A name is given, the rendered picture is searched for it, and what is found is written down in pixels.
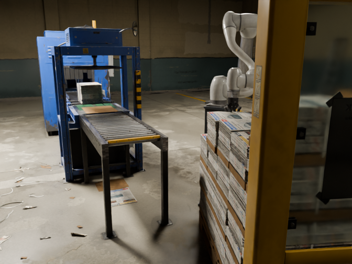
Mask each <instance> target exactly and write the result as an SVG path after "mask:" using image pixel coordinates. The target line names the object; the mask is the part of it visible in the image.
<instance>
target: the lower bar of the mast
mask: <svg viewBox="0 0 352 264"><path fill-rule="evenodd" d="M339 263H352V247H334V248H316V249H299V250H286V251H285V258H284V264H339Z"/></svg>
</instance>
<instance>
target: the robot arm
mask: <svg viewBox="0 0 352 264"><path fill-rule="evenodd" d="M257 17H258V14H249V13H244V14H235V13H234V12H231V11H229V12H227V13H226V14H225V15H224V18H223V32H224V35H225V38H226V42H227V45H228V47H229V48H230V50H231V51H232V52H233V53H234V54H235V55H236V56H237V57H239V59H238V67H237V68H230V69H229V70H228V74H227V77H225V76H223V75H220V76H215V77H214V78H213V80H212V82H211V87H210V101H205V103H206V106H211V107H221V108H225V111H226V112H228V108H229V110H230V112H232V111H233V112H236V109H237V108H238V110H237V111H238V112H240V109H241V106H239V104H238V98H244V97H249V96H251V95H252V94H253V89H254V70H255V63H254V61H253V60H252V59H251V53H252V46H253V42H254V37H255V36H256V34H257ZM237 31H240V35H241V43H240V47H239V46H238V45H237V43H236V41H235V37H236V32H237ZM227 98H228V103H227Z"/></svg>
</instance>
